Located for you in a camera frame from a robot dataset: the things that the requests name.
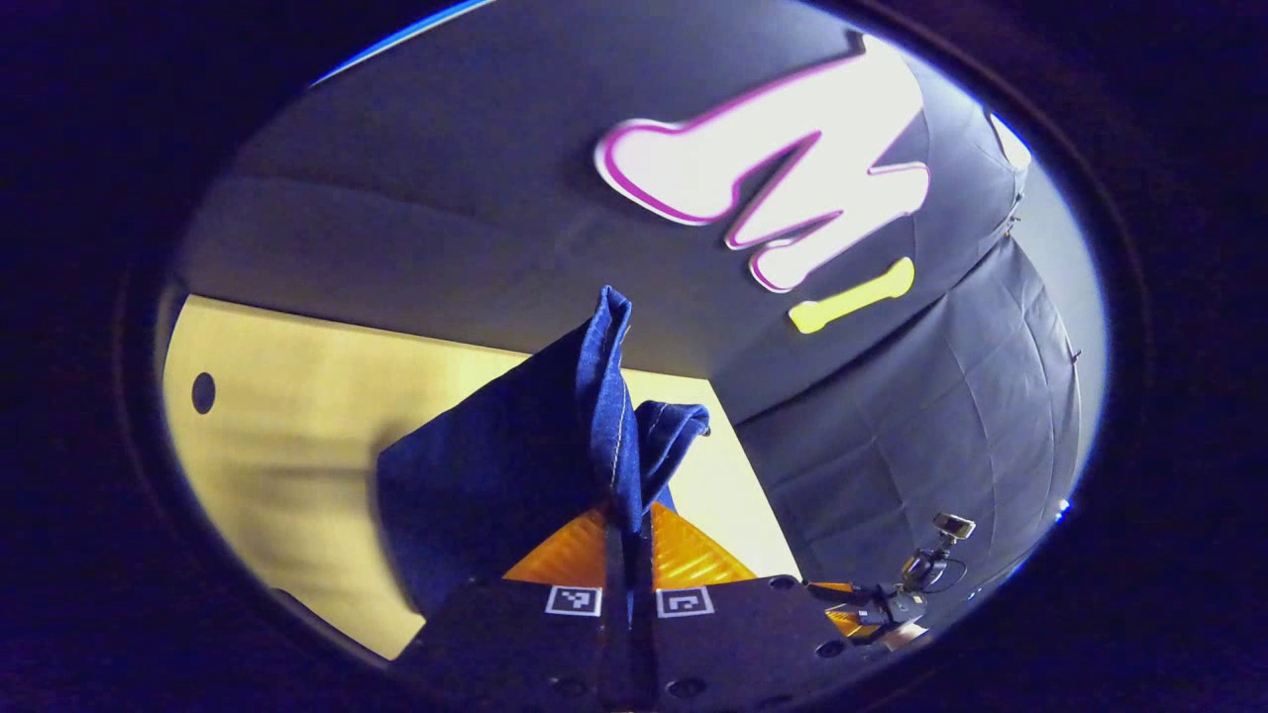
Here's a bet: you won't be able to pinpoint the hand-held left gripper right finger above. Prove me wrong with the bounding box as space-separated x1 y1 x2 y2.
634 501 878 713

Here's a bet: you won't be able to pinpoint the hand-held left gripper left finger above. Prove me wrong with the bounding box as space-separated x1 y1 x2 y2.
394 505 633 713

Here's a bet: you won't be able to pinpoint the blue denim jeans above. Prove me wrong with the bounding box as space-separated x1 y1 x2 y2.
374 285 711 620

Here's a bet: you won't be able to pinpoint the black backdrop cloth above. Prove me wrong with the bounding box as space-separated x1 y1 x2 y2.
173 0 1110 635

